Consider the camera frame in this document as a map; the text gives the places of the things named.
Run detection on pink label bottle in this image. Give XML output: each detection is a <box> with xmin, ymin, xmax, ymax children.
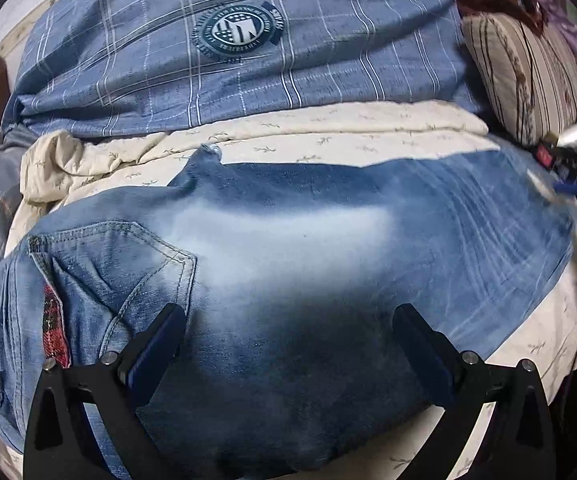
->
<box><xmin>536</xmin><ymin>142</ymin><xmax>559</xmax><ymax>168</ymax></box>

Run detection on purple cloth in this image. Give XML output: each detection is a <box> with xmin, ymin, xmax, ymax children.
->
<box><xmin>529</xmin><ymin>0</ymin><xmax>577</xmax><ymax>56</ymax></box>

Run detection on blue plaid quilt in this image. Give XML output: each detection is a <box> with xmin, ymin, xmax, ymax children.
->
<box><xmin>1</xmin><ymin>0</ymin><xmax>489</xmax><ymax>138</ymax></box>

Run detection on beige striped pillow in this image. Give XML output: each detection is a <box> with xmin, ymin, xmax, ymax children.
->
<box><xmin>461</xmin><ymin>12</ymin><xmax>577</xmax><ymax>147</ymax></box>

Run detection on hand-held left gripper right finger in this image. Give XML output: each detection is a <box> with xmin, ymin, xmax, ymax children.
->
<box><xmin>392</xmin><ymin>302</ymin><xmax>557</xmax><ymax>480</ymax></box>

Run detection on blue denim pants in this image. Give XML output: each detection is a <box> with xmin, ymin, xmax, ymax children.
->
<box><xmin>0</xmin><ymin>145</ymin><xmax>577</xmax><ymax>480</ymax></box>

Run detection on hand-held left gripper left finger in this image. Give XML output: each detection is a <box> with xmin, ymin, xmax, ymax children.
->
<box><xmin>23</xmin><ymin>302</ymin><xmax>188</xmax><ymax>480</ymax></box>

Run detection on cream leaf print blanket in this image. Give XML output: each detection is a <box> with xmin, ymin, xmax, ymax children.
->
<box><xmin>0</xmin><ymin>100</ymin><xmax>577</xmax><ymax>480</ymax></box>

